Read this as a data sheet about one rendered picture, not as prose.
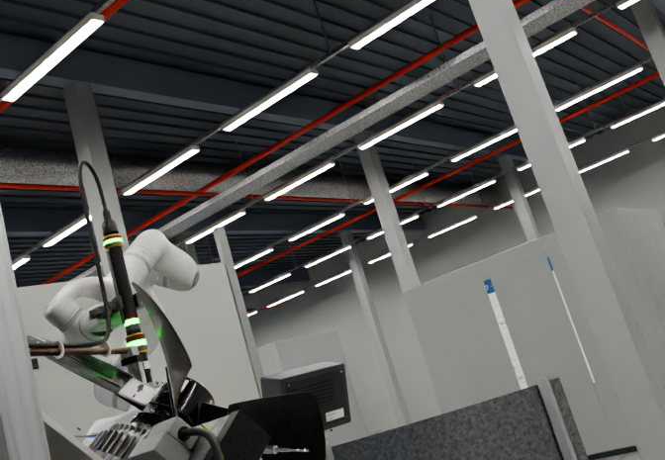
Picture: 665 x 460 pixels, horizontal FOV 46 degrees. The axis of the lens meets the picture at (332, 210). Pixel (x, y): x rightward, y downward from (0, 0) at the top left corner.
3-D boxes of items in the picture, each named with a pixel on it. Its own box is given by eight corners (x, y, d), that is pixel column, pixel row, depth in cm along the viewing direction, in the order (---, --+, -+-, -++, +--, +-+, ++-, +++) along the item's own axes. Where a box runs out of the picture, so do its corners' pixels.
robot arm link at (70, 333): (89, 299, 193) (118, 322, 196) (69, 314, 203) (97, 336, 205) (68, 324, 188) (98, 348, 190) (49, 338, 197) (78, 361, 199)
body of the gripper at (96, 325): (121, 333, 193) (141, 321, 185) (81, 340, 186) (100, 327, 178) (115, 305, 195) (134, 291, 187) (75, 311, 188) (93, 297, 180)
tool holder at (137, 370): (148, 387, 168) (139, 342, 171) (121, 396, 170) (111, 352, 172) (168, 385, 177) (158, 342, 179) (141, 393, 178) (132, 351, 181)
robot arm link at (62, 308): (111, 230, 211) (49, 305, 188) (155, 268, 215) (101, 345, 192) (95, 245, 217) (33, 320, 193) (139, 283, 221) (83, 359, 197)
